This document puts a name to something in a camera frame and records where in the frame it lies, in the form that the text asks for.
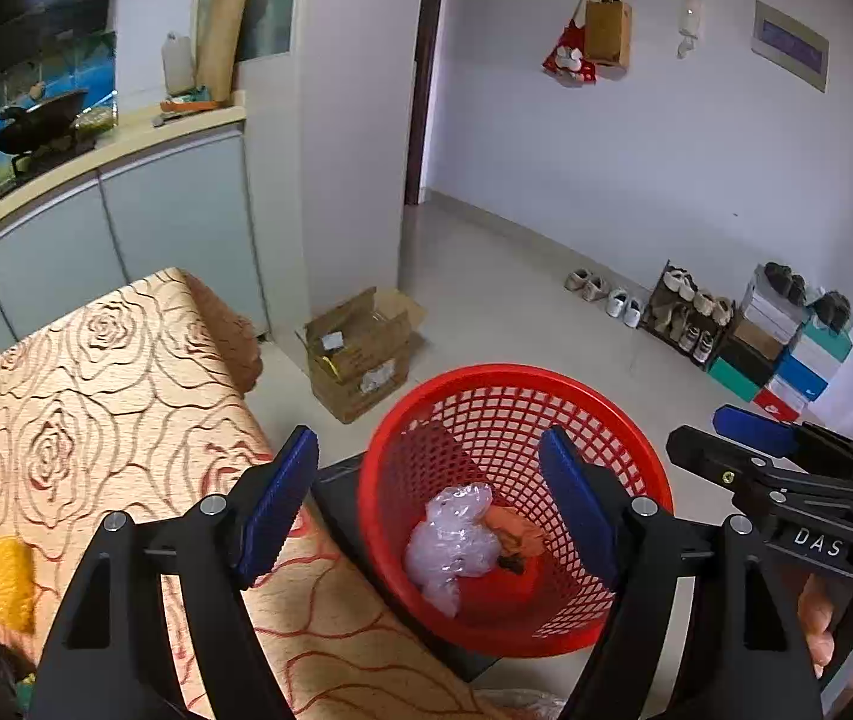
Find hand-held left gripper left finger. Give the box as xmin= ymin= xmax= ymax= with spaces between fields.
xmin=28 ymin=426 xmax=320 ymax=720

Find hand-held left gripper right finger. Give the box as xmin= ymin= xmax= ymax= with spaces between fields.
xmin=538 ymin=426 xmax=825 ymax=720

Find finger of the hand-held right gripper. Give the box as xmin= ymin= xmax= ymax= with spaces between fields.
xmin=666 ymin=426 xmax=804 ymax=500
xmin=713 ymin=403 xmax=853 ymax=475

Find red plastic mesh basket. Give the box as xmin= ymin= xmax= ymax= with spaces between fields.
xmin=357 ymin=364 xmax=675 ymax=657

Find person's right hand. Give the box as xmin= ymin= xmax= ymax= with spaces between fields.
xmin=797 ymin=574 xmax=853 ymax=683

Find black stool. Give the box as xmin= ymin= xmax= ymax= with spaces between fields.
xmin=310 ymin=454 xmax=502 ymax=683

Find orange crumpled wrapper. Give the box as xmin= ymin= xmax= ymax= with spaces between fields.
xmin=482 ymin=506 xmax=549 ymax=578

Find stack of shoe boxes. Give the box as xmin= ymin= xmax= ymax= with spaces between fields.
xmin=707 ymin=264 xmax=853 ymax=421

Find open cardboard box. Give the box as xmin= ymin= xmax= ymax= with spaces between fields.
xmin=295 ymin=286 xmax=427 ymax=425

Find clear crumpled plastic bag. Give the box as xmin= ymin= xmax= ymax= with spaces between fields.
xmin=403 ymin=484 xmax=498 ymax=616

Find dark slippers pair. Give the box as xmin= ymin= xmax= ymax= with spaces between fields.
xmin=812 ymin=290 xmax=852 ymax=332

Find dark shoe rack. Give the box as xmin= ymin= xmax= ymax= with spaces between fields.
xmin=640 ymin=261 xmax=738 ymax=370

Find rose-patterned orange tablecloth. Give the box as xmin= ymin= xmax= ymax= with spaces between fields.
xmin=0 ymin=268 xmax=570 ymax=720

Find grey cabinet with beige counter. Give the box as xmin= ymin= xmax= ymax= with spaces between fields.
xmin=0 ymin=90 xmax=271 ymax=391

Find orange and teal clutter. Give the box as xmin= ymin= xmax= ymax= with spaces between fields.
xmin=154 ymin=90 xmax=221 ymax=125

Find red hanging bag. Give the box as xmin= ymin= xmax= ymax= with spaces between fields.
xmin=542 ymin=0 xmax=598 ymax=85

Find brown paper hanging bag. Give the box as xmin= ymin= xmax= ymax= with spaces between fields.
xmin=583 ymin=0 xmax=632 ymax=70

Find translucent plastic jug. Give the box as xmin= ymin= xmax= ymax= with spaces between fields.
xmin=162 ymin=31 xmax=194 ymax=95

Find black wok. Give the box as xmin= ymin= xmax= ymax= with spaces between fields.
xmin=0 ymin=88 xmax=89 ymax=155

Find blue printed backdrop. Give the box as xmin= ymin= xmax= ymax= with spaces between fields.
xmin=0 ymin=30 xmax=119 ymax=188

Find grey wall panel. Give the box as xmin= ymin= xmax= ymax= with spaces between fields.
xmin=752 ymin=0 xmax=831 ymax=93

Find white wall intercom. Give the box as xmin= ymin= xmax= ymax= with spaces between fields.
xmin=677 ymin=0 xmax=704 ymax=59

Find dark door frame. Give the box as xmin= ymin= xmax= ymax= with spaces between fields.
xmin=405 ymin=0 xmax=448 ymax=205

